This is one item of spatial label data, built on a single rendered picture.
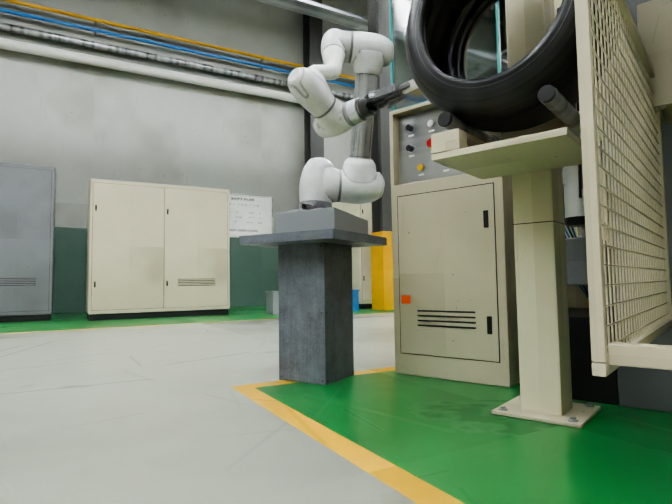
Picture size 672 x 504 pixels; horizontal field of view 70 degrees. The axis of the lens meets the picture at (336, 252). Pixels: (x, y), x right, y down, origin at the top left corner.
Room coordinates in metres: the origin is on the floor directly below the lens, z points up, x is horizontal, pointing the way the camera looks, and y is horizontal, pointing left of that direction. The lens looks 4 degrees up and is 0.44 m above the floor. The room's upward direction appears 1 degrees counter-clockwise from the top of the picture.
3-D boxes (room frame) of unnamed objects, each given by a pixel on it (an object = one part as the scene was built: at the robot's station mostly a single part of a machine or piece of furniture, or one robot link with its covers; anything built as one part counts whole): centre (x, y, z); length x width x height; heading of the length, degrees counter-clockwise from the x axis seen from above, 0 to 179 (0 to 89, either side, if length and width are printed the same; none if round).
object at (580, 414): (1.61, -0.69, 0.01); 0.27 x 0.27 x 0.02; 50
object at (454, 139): (1.49, -0.43, 0.83); 0.36 x 0.09 x 0.06; 140
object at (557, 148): (1.40, -0.54, 0.80); 0.37 x 0.36 x 0.02; 50
